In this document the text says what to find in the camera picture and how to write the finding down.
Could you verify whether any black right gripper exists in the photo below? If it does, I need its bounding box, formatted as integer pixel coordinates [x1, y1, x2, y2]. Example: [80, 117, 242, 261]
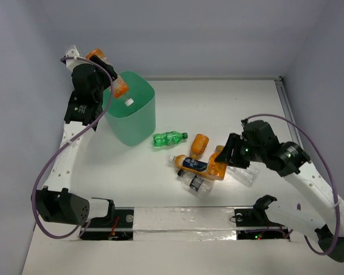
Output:
[214, 132, 265, 168]

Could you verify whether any tall clear orange-label bottle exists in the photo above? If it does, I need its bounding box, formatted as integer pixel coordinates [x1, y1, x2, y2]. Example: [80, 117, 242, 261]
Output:
[86, 49, 134, 107]

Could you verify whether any small orange pulp bottle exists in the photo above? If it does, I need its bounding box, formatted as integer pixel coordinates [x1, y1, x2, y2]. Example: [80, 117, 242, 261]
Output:
[207, 145, 227, 180]

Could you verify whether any round orange juice bottle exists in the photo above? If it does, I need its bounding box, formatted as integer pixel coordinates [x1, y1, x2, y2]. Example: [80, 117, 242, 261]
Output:
[190, 133, 209, 159]

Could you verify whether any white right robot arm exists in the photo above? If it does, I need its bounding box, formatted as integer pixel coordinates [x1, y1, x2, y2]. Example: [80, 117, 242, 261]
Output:
[215, 120, 344, 262]

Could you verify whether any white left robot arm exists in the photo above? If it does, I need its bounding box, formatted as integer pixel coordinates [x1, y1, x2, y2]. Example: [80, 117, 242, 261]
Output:
[31, 54, 118, 226]

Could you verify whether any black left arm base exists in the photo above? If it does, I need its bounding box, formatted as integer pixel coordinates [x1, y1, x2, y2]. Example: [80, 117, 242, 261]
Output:
[79, 200, 135, 241]

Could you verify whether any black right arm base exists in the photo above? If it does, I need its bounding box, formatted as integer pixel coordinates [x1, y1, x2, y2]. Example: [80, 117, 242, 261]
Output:
[229, 195, 291, 241]

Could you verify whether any green plastic bin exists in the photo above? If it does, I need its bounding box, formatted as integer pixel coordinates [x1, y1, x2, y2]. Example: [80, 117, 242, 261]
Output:
[104, 71, 156, 146]

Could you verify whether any clear empty water bottle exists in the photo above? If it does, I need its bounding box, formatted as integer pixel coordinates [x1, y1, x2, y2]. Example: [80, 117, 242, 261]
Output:
[227, 164, 260, 187]

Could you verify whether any orange bottle with blue label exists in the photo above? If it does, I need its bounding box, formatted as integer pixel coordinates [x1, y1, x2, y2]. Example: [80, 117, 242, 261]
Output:
[169, 155, 208, 175]

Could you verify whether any clear bottle with black label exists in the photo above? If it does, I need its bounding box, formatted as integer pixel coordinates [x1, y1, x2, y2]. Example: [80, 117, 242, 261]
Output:
[177, 169, 214, 198]

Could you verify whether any green plastic soda bottle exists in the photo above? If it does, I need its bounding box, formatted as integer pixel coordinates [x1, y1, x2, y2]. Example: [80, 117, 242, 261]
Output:
[153, 131, 188, 147]

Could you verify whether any silver foil tape strip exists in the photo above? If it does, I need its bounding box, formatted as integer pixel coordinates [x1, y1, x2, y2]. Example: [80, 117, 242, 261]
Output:
[132, 207, 237, 241]

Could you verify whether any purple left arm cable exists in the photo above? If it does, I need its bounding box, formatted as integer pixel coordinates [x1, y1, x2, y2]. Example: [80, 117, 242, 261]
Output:
[31, 56, 115, 239]

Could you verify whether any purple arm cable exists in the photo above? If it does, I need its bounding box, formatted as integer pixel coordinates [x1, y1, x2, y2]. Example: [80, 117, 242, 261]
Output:
[242, 113, 341, 256]
[31, 56, 115, 239]

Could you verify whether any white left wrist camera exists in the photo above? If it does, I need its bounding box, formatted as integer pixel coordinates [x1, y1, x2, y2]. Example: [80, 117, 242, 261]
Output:
[61, 45, 84, 72]

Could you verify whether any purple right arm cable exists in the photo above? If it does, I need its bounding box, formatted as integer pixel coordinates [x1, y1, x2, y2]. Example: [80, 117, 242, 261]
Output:
[242, 113, 341, 256]

